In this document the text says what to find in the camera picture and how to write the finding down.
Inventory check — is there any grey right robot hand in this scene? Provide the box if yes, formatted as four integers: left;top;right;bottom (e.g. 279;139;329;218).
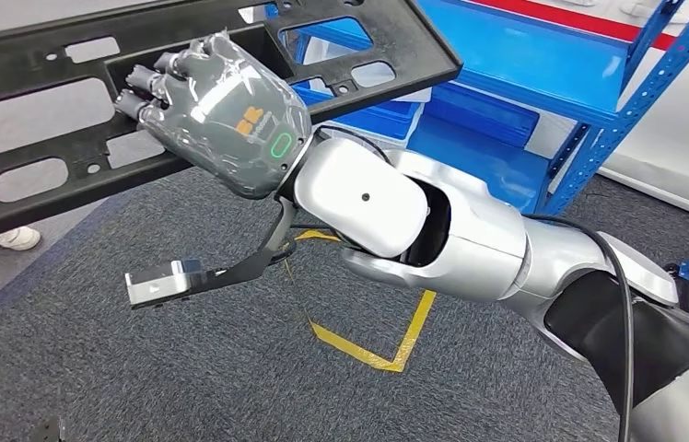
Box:
113;31;314;202

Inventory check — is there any black plastic frame part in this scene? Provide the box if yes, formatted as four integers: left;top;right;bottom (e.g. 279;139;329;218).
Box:
0;0;465;250

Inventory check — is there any person's foot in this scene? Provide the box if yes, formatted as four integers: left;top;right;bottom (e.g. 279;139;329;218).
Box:
0;226;43;253

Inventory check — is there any dark grey floor carpet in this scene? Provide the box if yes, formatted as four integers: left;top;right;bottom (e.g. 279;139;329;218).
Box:
0;164;689;442

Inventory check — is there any torn yellow floor tape square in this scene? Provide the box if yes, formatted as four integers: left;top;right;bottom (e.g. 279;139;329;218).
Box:
282;227;438;375

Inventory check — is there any white car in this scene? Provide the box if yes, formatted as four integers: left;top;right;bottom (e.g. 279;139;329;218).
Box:
460;0;689;232

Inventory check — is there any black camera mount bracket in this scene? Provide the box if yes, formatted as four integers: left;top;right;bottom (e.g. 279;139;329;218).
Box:
131;197;298;310

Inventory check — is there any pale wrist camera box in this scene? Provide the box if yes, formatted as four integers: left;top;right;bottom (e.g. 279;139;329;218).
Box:
124;258;204;310

